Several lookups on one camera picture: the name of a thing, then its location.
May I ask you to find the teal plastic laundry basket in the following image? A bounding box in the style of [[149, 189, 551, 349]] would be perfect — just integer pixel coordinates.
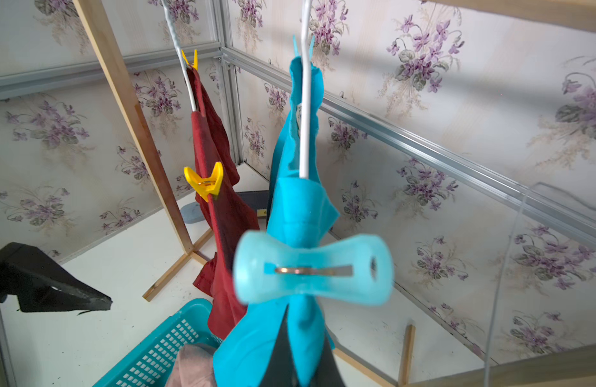
[[94, 298, 221, 387]]

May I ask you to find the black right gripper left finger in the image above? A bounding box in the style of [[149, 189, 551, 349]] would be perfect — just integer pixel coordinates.
[[259, 307, 298, 387]]

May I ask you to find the dark red t-shirt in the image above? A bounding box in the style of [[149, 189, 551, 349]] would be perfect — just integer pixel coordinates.
[[188, 67, 259, 340]]

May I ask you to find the white hanger under red shirt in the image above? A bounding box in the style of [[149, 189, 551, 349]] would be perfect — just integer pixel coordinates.
[[161, 0, 197, 112]]

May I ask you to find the pink t-shirt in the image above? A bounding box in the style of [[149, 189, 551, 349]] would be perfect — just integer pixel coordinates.
[[165, 343, 217, 387]]

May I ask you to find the light blue clothespin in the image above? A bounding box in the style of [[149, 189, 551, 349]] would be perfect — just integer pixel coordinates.
[[233, 232, 394, 306]]

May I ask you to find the yellow clothespin right on red shirt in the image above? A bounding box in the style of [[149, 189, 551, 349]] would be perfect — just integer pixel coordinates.
[[183, 161, 225, 203]]

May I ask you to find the grey blue sponge pad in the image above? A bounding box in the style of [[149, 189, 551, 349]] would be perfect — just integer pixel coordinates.
[[180, 202, 205, 224]]

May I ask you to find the yellow clothespin left on red shirt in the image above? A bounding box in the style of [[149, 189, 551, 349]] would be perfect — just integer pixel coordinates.
[[181, 49, 199, 70]]

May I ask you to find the turquoise t-shirt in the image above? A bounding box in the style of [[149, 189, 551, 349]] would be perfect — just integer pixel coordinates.
[[213, 56, 339, 386]]

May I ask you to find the yellow clothespin on red shirt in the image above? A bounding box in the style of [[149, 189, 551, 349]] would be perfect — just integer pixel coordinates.
[[181, 49, 199, 70], [183, 161, 225, 203]]

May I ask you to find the white wire hanger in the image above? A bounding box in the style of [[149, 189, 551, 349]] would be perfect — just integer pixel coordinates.
[[482, 182, 596, 386]]

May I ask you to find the wooden clothes rack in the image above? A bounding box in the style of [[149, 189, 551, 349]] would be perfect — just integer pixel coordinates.
[[75, 1, 596, 386]]

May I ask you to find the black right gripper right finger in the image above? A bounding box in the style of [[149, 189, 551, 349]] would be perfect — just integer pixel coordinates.
[[313, 338, 346, 387]]

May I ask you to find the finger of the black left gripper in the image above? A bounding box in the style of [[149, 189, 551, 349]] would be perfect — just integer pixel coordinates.
[[0, 242, 112, 313]]

